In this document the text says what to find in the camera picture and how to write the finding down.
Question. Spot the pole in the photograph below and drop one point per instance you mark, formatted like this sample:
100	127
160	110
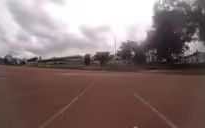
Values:
115	45

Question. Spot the large dark tree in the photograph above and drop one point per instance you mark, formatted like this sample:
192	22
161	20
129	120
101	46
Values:
170	30

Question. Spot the small dark tree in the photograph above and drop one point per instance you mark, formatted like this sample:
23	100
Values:
87	59

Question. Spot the row of distant trees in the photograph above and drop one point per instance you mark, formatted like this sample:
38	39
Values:
6	60

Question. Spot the white house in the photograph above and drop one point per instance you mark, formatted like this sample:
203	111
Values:
151	56

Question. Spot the long low building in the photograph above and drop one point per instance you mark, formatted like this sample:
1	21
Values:
61	60

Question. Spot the white building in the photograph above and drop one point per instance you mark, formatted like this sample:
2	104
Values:
197	57

